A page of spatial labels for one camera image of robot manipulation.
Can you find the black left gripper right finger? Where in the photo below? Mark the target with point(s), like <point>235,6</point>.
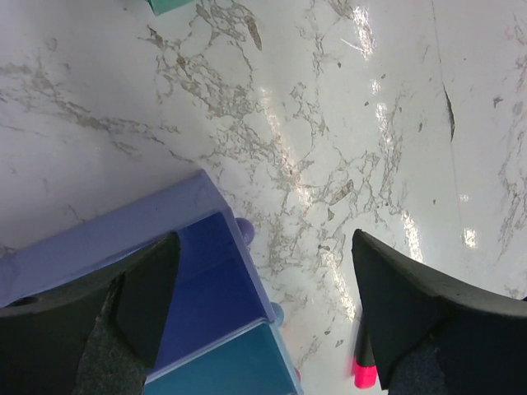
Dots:
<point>433,334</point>

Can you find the pink highlighter marker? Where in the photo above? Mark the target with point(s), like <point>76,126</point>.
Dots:
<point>363,368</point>

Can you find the green book box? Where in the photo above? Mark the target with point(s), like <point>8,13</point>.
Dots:
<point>160,7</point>

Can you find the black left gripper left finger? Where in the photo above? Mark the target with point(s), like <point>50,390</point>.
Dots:
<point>98,334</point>

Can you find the purple plastic bin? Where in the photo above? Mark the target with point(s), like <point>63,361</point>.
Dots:
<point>218,293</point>

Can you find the teal blue plastic bin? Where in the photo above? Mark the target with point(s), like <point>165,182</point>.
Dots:
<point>255,362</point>

